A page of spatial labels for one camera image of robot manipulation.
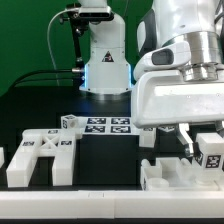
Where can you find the white chair back frame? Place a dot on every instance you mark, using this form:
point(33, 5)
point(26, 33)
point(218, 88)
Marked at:
point(57, 143)

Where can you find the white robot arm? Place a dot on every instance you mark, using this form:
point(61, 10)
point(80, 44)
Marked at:
point(197, 22)

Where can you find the white chair seat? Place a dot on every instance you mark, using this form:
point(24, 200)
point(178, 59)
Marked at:
point(174, 174)

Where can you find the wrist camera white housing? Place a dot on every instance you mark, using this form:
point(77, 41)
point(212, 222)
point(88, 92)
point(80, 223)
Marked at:
point(171, 56)

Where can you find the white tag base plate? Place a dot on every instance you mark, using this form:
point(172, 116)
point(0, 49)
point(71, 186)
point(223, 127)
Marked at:
point(107, 126)

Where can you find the white left fence piece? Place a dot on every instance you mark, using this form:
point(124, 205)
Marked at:
point(1, 156)

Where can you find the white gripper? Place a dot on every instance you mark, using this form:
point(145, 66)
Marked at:
point(163, 98)

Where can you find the white front fence bar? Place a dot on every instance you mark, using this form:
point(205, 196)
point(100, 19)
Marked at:
point(111, 204)

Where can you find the black camera stand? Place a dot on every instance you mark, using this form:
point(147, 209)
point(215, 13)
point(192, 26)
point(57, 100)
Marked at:
point(78, 27)

